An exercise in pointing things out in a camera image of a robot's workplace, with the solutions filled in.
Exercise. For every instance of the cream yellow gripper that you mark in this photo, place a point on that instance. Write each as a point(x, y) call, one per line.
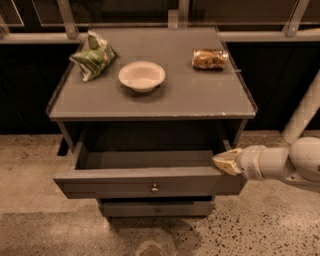
point(249, 162)

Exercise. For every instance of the grey top drawer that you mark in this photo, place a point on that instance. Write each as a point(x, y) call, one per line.
point(110, 175)

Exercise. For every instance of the grey drawer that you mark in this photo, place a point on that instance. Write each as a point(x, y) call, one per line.
point(110, 175)
point(146, 209)

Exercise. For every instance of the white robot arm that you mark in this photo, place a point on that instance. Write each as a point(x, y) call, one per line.
point(297, 164)

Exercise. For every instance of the brass top drawer knob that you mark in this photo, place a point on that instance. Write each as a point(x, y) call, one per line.
point(154, 189)

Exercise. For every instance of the grey drawer cabinet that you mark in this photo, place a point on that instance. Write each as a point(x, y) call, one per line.
point(191, 110)

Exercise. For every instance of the grey bottom drawer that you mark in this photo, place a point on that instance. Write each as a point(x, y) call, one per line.
point(146, 209)

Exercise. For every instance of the brown snack can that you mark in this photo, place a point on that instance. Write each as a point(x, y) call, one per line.
point(210, 59)

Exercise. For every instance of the white bowl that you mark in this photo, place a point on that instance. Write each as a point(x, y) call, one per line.
point(141, 76)

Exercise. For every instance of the green chip bag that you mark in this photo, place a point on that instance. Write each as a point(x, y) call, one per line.
point(96, 58)

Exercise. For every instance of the metal railing frame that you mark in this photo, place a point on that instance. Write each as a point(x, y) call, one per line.
point(32, 21)

